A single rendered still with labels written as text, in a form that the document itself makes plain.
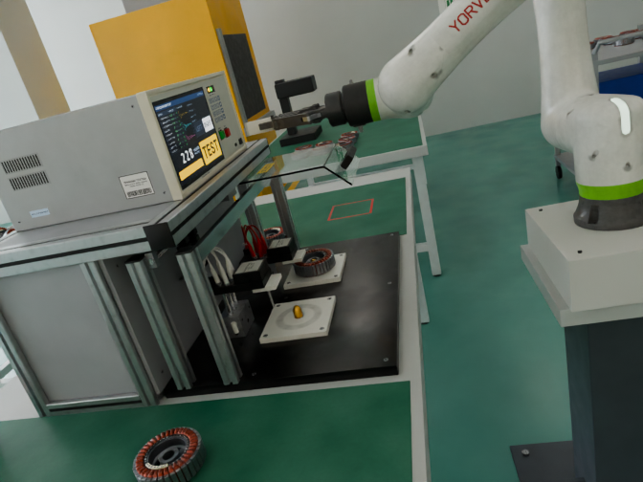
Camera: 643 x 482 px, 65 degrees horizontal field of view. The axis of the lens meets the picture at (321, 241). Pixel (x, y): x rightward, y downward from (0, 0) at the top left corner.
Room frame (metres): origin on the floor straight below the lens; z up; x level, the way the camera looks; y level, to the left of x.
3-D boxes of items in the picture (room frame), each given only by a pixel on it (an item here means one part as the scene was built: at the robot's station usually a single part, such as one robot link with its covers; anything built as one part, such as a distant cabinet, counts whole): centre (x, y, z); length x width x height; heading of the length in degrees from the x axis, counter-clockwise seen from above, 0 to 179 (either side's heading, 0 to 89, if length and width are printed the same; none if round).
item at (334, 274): (1.23, 0.03, 0.78); 0.15 x 0.15 x 0.01; 76
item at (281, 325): (1.00, 0.09, 0.78); 0.15 x 0.15 x 0.01; 76
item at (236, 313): (1.03, 0.23, 0.80); 0.07 x 0.05 x 0.06; 166
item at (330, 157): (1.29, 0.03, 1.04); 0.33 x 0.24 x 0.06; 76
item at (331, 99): (1.17, -0.08, 1.18); 0.09 x 0.08 x 0.07; 76
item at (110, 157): (1.21, 0.37, 1.22); 0.44 x 0.39 x 0.20; 166
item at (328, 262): (1.23, 0.03, 0.80); 0.11 x 0.11 x 0.04
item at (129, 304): (1.18, 0.31, 0.92); 0.66 x 0.01 x 0.30; 166
